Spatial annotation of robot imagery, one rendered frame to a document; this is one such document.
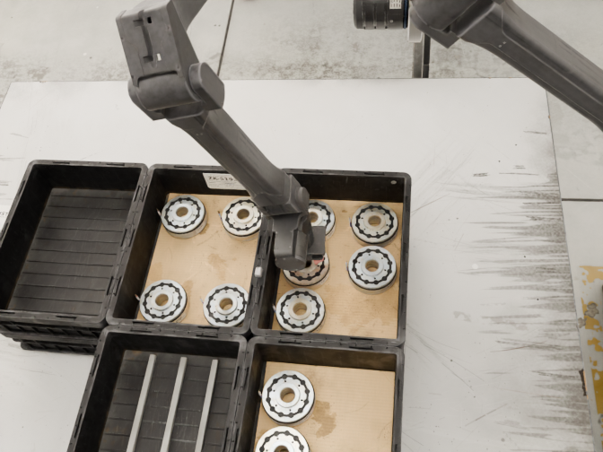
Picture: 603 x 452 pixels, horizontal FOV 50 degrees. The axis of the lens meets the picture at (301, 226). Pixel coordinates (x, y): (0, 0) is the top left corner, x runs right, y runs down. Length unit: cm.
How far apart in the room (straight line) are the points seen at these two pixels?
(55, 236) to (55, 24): 205
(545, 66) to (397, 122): 98
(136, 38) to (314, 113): 104
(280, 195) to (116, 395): 57
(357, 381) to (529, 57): 73
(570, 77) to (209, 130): 48
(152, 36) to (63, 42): 260
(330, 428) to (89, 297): 61
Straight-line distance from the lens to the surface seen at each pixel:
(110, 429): 140
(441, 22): 82
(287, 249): 116
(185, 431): 135
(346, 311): 138
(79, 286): 156
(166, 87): 86
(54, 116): 208
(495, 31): 83
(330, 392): 132
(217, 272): 146
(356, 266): 139
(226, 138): 96
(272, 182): 109
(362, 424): 130
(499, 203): 168
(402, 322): 126
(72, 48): 339
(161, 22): 85
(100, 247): 159
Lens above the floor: 210
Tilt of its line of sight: 59 degrees down
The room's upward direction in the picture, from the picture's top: 12 degrees counter-clockwise
